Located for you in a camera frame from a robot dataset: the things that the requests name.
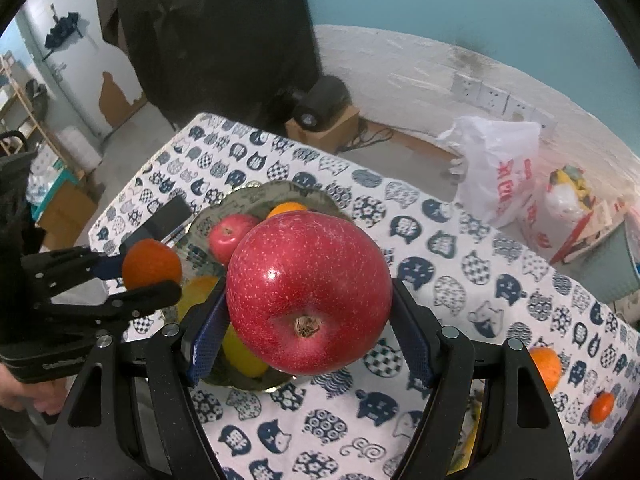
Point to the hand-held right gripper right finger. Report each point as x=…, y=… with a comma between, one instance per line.
x=415, y=350

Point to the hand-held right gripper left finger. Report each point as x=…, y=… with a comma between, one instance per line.
x=210, y=340

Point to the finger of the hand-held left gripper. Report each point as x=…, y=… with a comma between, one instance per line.
x=145, y=297
x=65, y=265

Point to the small tangerine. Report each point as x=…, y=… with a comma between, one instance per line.
x=150, y=265
x=602, y=406

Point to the yellow-green lemon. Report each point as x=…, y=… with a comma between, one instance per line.
x=242, y=356

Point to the small red apple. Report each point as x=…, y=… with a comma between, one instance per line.
x=230, y=240

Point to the large red apple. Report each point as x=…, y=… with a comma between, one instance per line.
x=300, y=285

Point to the orange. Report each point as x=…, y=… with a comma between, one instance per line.
x=286, y=209
x=546, y=367

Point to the green glass bowl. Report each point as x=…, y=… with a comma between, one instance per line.
x=285, y=192

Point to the person's left hand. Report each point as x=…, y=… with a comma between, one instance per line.
x=20, y=392

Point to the brown cardboard box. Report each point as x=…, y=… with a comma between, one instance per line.
x=67, y=215

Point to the cat print tablecloth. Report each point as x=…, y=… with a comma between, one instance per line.
x=450, y=270

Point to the wooden shelf rack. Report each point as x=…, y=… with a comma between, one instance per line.
x=27, y=105

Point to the white plastic bag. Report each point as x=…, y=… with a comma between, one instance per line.
x=495, y=170

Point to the red paper bag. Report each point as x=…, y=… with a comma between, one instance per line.
x=560, y=210

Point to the small cardboard box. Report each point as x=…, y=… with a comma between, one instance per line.
x=330, y=132

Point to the dark folded umbrella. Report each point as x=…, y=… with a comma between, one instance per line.
x=60, y=30

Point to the black round device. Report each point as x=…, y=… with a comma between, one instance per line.
x=322, y=97

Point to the black cloth backdrop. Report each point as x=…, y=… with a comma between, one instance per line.
x=210, y=35

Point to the white wall socket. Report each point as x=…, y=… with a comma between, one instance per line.
x=543, y=119
x=494, y=97
x=518, y=107
x=467, y=85

